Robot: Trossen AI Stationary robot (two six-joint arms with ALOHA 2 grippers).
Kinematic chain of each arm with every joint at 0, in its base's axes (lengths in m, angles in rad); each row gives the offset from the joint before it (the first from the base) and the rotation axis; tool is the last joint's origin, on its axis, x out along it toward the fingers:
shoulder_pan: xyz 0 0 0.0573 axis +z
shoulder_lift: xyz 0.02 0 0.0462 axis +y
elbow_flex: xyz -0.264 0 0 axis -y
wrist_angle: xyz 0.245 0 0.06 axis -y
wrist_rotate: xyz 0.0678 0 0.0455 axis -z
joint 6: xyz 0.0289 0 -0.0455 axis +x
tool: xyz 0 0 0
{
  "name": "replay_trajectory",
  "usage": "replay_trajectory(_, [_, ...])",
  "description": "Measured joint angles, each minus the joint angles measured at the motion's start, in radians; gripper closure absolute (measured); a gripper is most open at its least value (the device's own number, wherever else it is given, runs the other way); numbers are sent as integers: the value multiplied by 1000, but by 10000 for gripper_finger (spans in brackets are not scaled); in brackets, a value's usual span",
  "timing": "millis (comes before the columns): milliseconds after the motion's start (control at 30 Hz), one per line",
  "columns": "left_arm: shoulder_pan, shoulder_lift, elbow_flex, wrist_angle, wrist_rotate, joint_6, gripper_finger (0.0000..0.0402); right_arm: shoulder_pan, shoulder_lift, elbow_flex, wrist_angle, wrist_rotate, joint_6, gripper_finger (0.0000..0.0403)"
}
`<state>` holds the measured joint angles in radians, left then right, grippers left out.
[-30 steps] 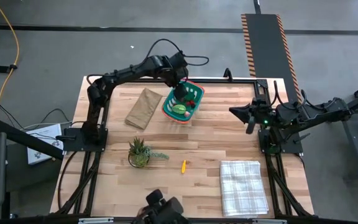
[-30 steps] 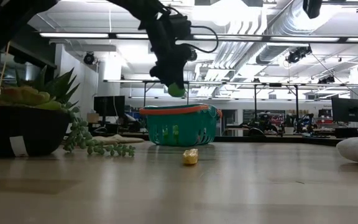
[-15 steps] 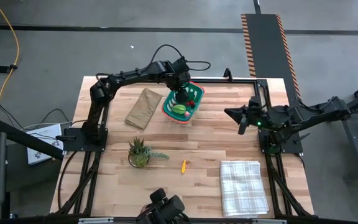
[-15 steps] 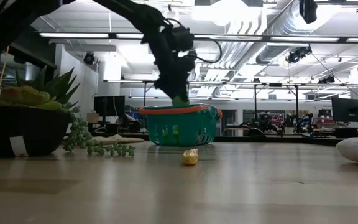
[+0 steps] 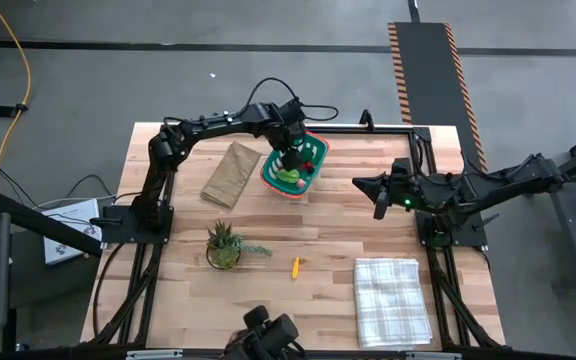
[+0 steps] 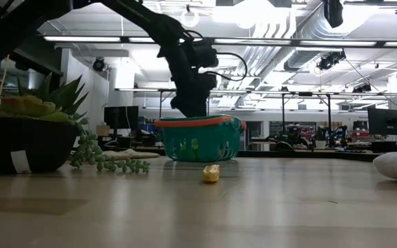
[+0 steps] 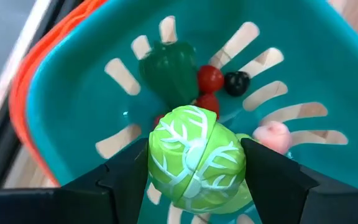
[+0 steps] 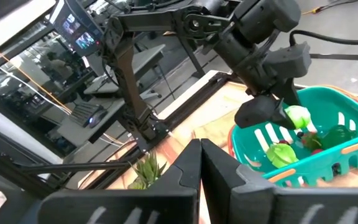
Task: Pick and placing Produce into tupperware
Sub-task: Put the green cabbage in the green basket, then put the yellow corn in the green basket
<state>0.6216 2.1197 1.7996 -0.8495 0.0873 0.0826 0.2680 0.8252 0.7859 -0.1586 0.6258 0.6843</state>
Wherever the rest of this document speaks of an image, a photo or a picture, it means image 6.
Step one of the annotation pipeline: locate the black workstation frame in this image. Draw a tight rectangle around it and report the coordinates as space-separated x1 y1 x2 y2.
158 88 333 151

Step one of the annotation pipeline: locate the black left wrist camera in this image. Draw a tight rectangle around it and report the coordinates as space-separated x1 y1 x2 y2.
191 39 220 69

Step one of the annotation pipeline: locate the black hanging spotlight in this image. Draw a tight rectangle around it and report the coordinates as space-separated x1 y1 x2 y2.
316 50 347 72
92 57 106 72

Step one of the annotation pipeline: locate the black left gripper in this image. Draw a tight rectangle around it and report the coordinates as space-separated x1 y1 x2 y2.
170 68 218 118

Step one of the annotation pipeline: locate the brown paper bag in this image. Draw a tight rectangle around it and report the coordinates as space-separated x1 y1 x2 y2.
103 148 161 160

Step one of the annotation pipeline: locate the black computer monitor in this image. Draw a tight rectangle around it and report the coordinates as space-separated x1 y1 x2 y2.
367 107 397 136
103 105 140 130

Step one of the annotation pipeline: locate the teal basket with orange rim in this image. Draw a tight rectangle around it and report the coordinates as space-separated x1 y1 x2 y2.
154 115 247 163

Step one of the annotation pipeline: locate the potted succulent plant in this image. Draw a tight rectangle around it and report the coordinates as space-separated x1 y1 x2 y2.
0 68 151 175

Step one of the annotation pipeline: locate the long ceiling light bar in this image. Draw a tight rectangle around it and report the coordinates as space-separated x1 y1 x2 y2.
43 35 397 49

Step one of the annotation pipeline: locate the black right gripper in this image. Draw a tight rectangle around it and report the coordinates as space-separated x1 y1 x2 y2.
323 0 344 28

